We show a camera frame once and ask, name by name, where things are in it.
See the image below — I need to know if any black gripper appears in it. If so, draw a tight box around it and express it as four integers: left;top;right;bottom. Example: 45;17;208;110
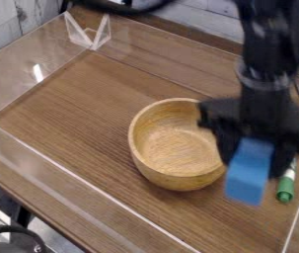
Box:
197;87;299;178

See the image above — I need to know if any blue block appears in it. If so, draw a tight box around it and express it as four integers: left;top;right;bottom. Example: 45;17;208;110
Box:
224;137;274;206

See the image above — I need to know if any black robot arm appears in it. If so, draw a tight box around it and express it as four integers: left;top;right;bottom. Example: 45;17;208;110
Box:
197;0;299;178

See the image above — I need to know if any wooden brown bowl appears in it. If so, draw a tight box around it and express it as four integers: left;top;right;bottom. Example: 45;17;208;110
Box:
128;98;225;192

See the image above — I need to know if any green white dry-erase marker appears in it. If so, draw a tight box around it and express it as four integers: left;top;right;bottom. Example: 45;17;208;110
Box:
275;159;296;204

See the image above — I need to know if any black metal stand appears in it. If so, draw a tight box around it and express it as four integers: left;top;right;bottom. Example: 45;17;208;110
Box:
0;207;49;253

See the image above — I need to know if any clear acrylic tray wall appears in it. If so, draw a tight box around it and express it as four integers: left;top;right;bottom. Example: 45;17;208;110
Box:
0;8;299;253

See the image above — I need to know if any black cable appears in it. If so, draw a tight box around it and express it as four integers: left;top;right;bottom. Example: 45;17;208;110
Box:
0;224;44;253

